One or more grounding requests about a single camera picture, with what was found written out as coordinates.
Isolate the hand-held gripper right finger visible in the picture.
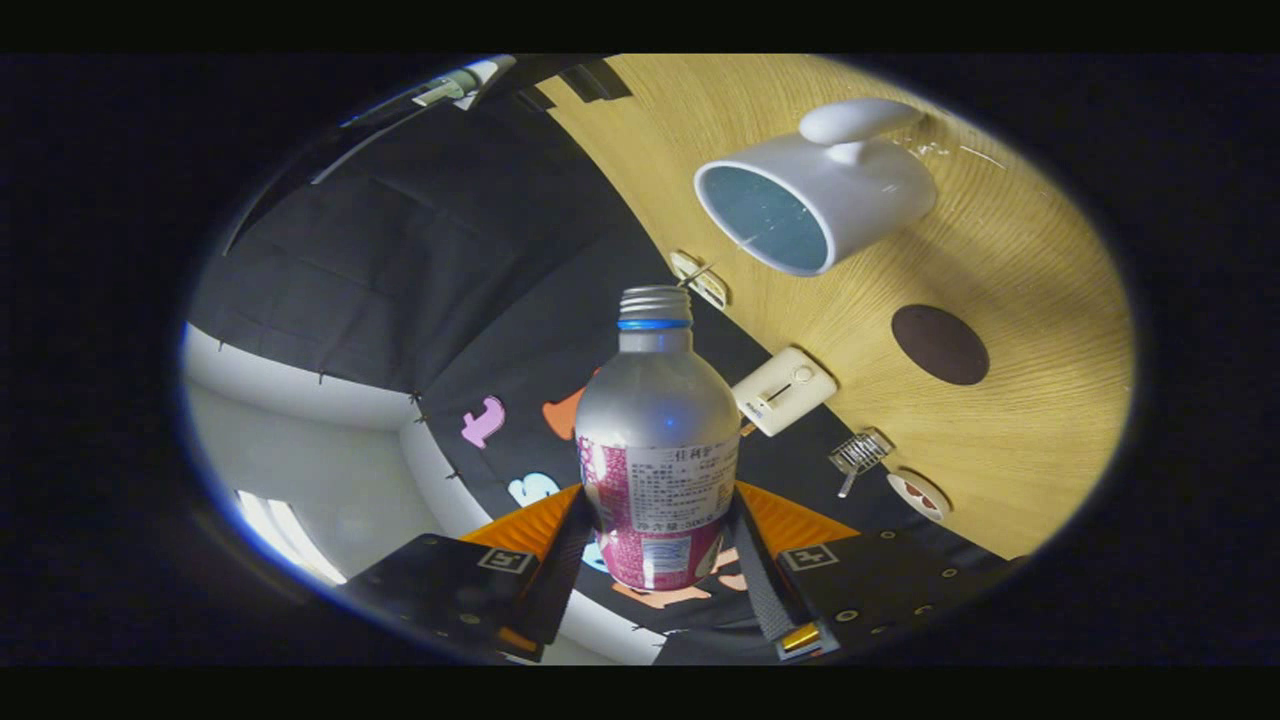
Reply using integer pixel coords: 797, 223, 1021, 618
733, 482, 996, 661

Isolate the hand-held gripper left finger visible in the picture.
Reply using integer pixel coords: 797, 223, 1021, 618
345, 485, 591, 663

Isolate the silver bottle with red label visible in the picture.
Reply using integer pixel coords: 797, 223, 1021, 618
574, 286, 742, 592

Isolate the dark brown round coaster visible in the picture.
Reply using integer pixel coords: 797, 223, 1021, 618
891, 304, 991, 387

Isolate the white cup with handle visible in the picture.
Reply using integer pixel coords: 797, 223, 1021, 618
693, 97, 939, 277

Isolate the white plate with food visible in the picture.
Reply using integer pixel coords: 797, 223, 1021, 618
887, 471, 951, 523

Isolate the white toaster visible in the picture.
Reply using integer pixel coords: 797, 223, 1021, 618
732, 346, 839, 438

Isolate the ceiling light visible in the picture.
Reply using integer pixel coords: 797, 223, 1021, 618
235, 490, 346, 586

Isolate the wooden table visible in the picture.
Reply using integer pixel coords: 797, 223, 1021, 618
535, 55, 1138, 561

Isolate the small white tray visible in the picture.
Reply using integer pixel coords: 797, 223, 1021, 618
668, 250, 730, 310

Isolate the black backdrop cloth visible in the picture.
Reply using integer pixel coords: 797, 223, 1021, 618
190, 60, 1011, 666

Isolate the small metal wire rack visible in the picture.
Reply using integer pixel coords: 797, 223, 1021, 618
828, 428, 895, 498

